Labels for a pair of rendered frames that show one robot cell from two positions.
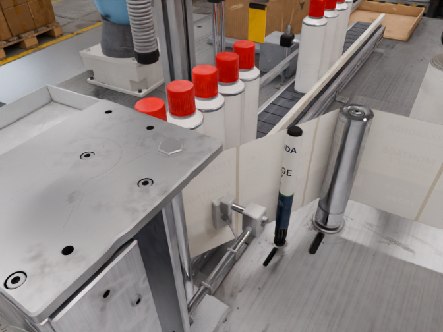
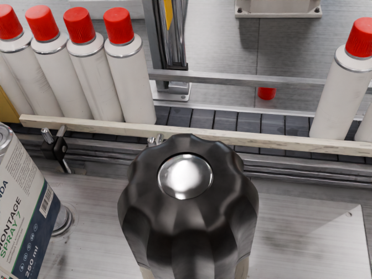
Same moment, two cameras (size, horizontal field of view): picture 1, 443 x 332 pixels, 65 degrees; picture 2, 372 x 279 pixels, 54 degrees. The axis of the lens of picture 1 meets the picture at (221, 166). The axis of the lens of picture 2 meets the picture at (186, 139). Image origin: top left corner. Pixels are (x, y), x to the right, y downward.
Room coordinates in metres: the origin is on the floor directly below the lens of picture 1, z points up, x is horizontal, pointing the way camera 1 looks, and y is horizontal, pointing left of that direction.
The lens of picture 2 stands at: (0.43, -0.45, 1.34)
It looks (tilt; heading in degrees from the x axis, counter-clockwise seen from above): 52 degrees down; 70
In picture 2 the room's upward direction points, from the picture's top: 6 degrees counter-clockwise
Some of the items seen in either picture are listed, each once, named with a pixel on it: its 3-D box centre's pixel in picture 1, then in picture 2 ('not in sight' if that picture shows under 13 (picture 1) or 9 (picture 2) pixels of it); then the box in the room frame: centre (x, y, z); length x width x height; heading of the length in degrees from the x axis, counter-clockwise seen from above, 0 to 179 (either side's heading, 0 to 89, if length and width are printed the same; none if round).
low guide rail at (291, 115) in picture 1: (329, 75); (370, 150); (0.78, -0.26, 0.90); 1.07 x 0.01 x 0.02; 146
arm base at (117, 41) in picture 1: (126, 29); not in sight; (0.95, 0.24, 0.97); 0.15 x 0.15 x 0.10
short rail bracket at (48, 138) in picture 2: not in sight; (62, 145); (0.38, -0.03, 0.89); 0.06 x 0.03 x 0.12; 56
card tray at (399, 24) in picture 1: (380, 18); not in sight; (1.39, -0.63, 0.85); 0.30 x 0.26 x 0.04; 146
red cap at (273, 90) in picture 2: not in sight; (267, 87); (0.76, -0.04, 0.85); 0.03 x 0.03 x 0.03
